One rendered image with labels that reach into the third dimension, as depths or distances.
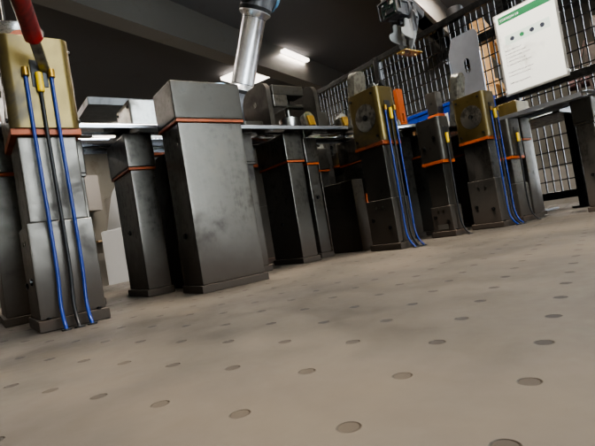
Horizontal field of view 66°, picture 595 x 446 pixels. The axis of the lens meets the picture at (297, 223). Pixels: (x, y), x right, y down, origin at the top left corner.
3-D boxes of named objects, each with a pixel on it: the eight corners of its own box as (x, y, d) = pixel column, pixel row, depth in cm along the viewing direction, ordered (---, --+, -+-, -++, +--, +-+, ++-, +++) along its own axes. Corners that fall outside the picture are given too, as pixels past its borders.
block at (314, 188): (322, 257, 107) (302, 137, 107) (305, 259, 112) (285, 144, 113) (335, 255, 109) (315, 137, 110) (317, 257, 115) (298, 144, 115)
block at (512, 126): (535, 221, 118) (516, 114, 119) (492, 226, 128) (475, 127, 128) (548, 219, 122) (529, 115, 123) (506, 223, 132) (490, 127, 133)
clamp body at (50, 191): (41, 341, 50) (-8, 19, 51) (27, 330, 62) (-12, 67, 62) (120, 321, 55) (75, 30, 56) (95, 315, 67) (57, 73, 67)
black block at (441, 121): (467, 236, 105) (445, 111, 106) (432, 240, 113) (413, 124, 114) (480, 233, 108) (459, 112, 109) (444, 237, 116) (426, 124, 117)
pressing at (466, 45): (492, 128, 148) (475, 26, 148) (461, 137, 157) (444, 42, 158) (493, 128, 148) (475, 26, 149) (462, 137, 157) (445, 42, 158)
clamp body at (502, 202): (515, 227, 109) (490, 85, 110) (472, 232, 119) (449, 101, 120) (529, 224, 113) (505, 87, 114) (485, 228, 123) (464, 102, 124)
